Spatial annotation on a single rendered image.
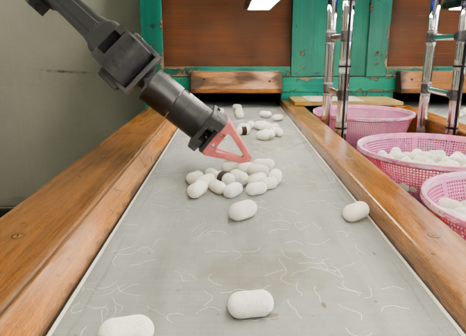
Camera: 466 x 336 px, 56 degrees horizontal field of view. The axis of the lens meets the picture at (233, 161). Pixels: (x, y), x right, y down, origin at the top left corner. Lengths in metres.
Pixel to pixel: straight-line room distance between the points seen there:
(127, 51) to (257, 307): 0.46
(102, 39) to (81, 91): 1.62
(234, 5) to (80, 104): 1.13
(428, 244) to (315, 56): 1.14
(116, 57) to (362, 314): 0.50
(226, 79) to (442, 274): 1.14
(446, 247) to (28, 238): 0.39
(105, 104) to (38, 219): 1.85
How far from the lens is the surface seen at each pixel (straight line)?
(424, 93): 1.18
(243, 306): 0.34
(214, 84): 1.44
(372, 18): 1.56
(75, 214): 0.51
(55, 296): 0.39
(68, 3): 0.88
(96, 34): 0.76
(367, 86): 1.56
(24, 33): 2.41
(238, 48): 1.50
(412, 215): 0.52
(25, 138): 2.47
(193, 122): 0.69
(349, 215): 0.53
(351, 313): 0.37
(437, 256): 0.43
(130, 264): 0.44
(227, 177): 0.64
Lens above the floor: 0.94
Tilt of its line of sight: 15 degrees down
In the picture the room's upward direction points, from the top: straight up
